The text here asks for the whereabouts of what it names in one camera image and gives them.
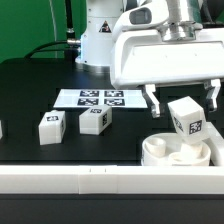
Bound white object at left edge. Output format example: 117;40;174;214
0;120;3;140

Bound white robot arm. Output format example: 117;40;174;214
76;0;224;117

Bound white right fence bar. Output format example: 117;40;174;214
204;122;224;167

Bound white front fence bar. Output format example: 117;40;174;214
0;165;224;194

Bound black cable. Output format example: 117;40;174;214
23;38;82;60

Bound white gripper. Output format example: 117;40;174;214
110;28;224;118

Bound white marker sheet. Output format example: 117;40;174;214
54;89;147;109

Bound white fence bar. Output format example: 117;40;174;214
0;165;224;194
204;122;224;167

